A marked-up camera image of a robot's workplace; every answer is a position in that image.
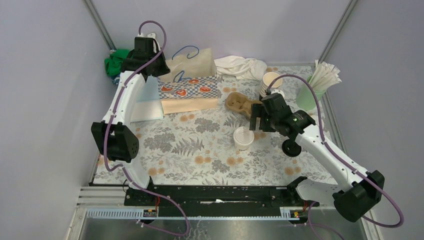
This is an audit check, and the light blue paper bag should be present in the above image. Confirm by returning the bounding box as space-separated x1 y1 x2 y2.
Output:
130 76 164 122

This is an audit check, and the green cloth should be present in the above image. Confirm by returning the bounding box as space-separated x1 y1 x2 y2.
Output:
104 49 130 77

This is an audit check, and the black coffee lid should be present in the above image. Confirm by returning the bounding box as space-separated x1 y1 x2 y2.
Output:
281 139 302 158

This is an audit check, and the white cloth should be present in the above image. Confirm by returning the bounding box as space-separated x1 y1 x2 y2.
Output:
214 55 268 81

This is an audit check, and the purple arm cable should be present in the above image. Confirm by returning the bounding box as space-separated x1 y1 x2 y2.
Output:
266 74 405 240
102 20 191 238

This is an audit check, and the floral tablecloth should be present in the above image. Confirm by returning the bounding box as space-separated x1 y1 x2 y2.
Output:
129 76 335 186

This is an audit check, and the green straw holder cup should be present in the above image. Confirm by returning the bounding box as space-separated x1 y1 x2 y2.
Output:
296 76 326 111

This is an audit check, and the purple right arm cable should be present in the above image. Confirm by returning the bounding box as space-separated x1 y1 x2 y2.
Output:
266 74 405 240

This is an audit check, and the stack of brown cup carriers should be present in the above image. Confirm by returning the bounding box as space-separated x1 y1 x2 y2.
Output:
225 92 262 118

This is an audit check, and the white paper coffee cup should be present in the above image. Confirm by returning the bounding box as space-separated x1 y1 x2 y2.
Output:
233 134 255 151

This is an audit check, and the bundle of white wrapped straws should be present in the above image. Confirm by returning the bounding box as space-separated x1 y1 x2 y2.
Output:
307 59 342 92

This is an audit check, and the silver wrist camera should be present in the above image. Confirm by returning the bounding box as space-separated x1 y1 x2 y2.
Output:
271 88 285 98
146 32 161 53

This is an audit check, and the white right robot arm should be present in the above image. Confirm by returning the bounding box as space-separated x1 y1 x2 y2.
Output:
249 93 385 223

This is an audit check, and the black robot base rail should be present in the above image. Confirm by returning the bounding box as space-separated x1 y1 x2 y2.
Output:
124 176 312 218

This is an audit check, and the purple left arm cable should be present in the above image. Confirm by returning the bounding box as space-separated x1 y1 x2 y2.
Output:
102 20 191 238

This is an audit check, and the blue checkered paper bag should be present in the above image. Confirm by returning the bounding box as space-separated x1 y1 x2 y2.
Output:
158 45 219 115

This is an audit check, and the white coffee lid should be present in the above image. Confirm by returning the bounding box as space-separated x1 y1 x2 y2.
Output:
233 126 255 137

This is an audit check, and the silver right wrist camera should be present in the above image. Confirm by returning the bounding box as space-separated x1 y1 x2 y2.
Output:
271 88 285 98

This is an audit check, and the stack of black paper cups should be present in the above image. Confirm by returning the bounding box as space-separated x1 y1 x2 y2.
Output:
259 72 283 98

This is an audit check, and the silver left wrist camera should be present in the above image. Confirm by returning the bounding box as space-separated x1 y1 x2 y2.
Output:
146 32 161 53

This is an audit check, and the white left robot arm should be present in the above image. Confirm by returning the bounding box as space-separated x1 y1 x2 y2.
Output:
90 36 170 206

